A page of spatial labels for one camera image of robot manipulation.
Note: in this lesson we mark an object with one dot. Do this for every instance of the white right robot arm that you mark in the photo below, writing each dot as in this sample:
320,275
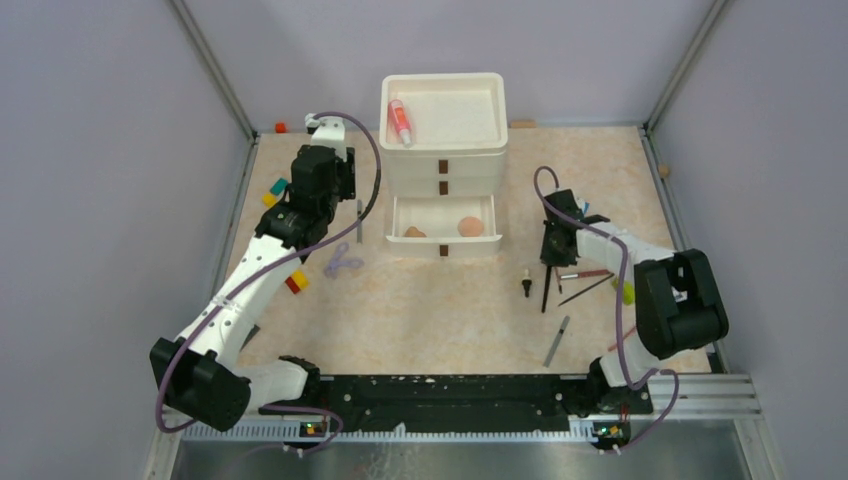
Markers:
668,302

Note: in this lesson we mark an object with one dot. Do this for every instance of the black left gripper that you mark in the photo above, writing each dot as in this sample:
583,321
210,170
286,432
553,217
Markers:
347,171

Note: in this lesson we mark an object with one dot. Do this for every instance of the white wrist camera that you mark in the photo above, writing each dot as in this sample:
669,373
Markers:
581,205
328,131

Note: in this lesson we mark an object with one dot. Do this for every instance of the coral pink pencil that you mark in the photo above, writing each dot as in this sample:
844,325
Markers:
625,335

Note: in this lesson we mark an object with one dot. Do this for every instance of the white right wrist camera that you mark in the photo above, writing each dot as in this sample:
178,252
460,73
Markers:
581,205

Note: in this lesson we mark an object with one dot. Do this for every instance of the round peach makeup puff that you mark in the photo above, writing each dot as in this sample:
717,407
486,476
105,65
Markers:
471,226

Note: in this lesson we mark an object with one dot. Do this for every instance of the teal toy block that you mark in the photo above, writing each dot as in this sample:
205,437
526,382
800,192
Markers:
278,187

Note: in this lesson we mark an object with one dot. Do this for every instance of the thin brown brush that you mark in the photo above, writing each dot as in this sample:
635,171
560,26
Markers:
558,280

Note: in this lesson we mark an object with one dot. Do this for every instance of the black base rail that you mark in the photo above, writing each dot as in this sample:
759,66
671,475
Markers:
474,404

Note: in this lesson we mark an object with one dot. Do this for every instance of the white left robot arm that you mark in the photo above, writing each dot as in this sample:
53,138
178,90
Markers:
197,373

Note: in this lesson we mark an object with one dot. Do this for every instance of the red yellow toy block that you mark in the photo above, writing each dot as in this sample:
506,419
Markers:
297,282

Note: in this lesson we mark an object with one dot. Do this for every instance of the wooden block behind table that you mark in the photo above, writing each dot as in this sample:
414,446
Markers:
523,124

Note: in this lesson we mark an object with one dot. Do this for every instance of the black makeup brush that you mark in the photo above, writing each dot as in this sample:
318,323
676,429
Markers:
546,288

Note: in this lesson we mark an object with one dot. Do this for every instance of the pink spray bottle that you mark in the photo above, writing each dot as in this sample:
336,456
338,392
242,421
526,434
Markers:
398,118

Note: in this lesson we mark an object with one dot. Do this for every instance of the thin black eyeliner brush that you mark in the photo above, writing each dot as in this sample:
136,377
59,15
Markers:
586,289

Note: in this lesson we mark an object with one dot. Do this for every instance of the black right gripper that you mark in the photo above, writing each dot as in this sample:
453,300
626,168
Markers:
548,256

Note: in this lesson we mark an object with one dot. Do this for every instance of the tan makeup sponge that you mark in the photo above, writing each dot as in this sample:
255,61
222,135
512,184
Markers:
414,232

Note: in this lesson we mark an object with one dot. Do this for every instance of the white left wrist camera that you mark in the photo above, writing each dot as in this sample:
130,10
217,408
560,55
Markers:
328,131

